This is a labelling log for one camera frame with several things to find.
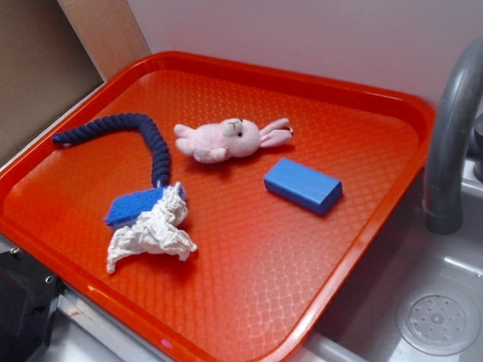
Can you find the blue rectangular block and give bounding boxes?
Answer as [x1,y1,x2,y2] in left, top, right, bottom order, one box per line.
[264,158,343,215]

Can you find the grey curved faucet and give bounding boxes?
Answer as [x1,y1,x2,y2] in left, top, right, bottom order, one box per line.
[422,37,483,234]

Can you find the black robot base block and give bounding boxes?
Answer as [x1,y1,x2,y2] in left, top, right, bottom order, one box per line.
[0,248,61,362]

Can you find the dark blue twisted rope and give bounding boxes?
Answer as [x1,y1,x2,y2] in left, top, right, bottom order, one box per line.
[50,110,173,196]

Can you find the pink plush bunny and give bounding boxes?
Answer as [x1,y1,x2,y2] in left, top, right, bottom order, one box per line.
[174,118,293,165]

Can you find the blue sponge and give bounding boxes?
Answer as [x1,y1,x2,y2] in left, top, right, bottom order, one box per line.
[104,185,174,231]

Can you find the orange plastic tray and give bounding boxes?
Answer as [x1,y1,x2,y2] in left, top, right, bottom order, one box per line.
[0,52,435,362]

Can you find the crumpled white cloth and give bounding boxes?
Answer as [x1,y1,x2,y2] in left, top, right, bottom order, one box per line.
[106,183,197,274]

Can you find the grey toy sink basin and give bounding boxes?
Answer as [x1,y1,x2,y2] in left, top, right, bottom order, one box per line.
[305,161,483,362]

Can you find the round sink drain strainer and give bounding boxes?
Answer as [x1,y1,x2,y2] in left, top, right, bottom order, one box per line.
[396,286,481,356]

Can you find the brown cardboard panel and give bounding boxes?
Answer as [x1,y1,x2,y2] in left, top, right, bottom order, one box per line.
[0,0,102,167]

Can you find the wooden board strip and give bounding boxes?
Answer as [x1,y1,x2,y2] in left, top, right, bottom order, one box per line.
[57,0,151,81]

